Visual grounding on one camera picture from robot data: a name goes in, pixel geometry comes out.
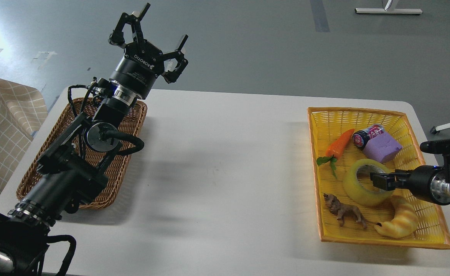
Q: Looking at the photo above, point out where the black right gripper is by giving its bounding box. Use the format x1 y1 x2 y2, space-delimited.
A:
370 165 448 205

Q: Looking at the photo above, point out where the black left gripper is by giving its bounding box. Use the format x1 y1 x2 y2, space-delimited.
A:
109 3 189 98

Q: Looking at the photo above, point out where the yellow tape roll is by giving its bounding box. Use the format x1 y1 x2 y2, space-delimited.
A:
343 159 394 207

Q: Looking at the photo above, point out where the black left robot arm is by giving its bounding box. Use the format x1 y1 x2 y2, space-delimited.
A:
0 3 188 276

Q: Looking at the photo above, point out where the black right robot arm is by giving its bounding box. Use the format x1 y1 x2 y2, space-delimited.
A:
370 139 450 205

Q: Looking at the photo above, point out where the purple sponge block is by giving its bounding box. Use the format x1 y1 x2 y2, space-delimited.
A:
362 133 403 164

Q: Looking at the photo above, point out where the yellow toy croissant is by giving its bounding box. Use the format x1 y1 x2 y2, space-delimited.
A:
374 195 419 239

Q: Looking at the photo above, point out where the small black can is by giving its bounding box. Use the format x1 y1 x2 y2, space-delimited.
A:
352 124 386 149

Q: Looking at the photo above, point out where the brown toy lion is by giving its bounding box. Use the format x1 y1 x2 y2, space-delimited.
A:
323 193 368 230

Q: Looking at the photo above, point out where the yellow plastic basket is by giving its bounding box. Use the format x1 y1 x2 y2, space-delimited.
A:
307 107 450 250

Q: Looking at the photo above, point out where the orange toy carrot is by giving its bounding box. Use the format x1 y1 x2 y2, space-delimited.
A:
315 128 355 179

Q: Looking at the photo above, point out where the white caster leg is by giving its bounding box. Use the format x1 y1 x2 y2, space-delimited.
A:
430 122 450 135

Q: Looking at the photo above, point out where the brown wicker basket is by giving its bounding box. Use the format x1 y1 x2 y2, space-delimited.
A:
16 97 148 210

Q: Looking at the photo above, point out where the beige checkered cloth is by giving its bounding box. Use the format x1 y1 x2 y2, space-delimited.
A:
0 79 48 193

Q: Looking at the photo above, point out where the white stand base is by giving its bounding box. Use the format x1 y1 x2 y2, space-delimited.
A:
354 0 423 15

